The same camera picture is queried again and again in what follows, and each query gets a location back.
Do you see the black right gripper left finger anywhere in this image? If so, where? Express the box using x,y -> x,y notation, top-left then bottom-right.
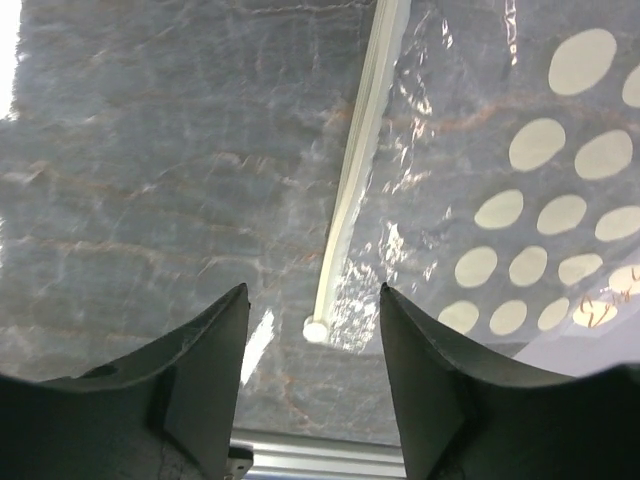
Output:
1,284 -> 250,479

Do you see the clear dotted zip top bag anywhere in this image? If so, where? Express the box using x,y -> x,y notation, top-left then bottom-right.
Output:
302,1 -> 639,376

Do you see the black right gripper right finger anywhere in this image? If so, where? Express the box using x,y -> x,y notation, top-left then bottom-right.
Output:
380,286 -> 639,479

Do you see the aluminium frame rail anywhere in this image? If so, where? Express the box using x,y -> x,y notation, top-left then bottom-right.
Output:
231,429 -> 406,479

